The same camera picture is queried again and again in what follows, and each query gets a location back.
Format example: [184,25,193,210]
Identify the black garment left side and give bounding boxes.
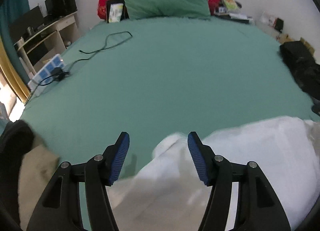
[1,120,35,230]

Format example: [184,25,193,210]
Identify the black computer tower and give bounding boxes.
[45,0,77,18]

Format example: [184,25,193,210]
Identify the white bedside cabinet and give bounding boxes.
[256,12,284,41]

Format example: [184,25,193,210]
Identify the beige computer desk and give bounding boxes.
[14,12,80,76]

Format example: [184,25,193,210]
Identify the black computer monitor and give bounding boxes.
[9,6,44,43]

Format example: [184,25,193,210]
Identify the green bed sheet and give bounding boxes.
[22,17,316,199]

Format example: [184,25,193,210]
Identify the black charging cable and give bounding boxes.
[64,30,133,72]

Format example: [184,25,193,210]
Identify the teal yellow curtain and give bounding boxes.
[1,0,30,103]

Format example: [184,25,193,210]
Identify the white garment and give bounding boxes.
[108,117,319,230]

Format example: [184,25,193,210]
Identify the white blue power strip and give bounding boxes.
[28,54,66,96]

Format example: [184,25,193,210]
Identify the tan khaki garment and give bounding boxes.
[18,135,59,230]

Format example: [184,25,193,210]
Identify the black power adapter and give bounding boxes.
[51,67,69,81]

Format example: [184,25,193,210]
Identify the tissue pack in black frame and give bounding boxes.
[106,0,129,23]

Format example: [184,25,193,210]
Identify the black clothes pile right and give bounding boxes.
[279,41,319,116]

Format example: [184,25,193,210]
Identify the snack bag and books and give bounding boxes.
[214,0,253,24]

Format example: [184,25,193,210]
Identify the brown cardboard box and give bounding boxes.
[280,34,316,54]

